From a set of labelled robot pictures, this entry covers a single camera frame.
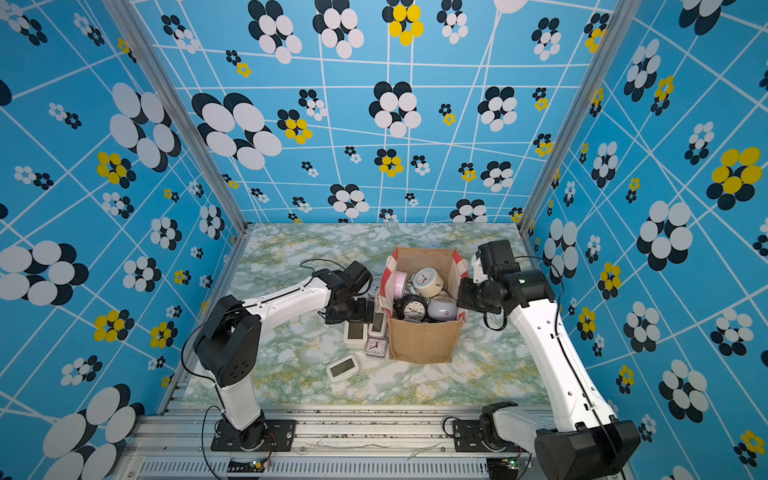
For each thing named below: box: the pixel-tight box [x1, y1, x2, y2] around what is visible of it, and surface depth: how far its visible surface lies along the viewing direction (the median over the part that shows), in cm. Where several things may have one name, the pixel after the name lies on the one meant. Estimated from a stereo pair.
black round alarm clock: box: [393, 294, 428, 323], surface depth 88 cm
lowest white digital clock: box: [326, 356, 360, 383], surface depth 84 cm
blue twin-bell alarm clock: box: [411, 267, 444, 298], surface depth 91 cm
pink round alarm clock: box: [393, 270, 408, 298], surface depth 88 cm
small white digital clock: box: [368, 310, 387, 338], surface depth 91 cm
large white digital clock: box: [343, 320, 368, 349], surface depth 89 cm
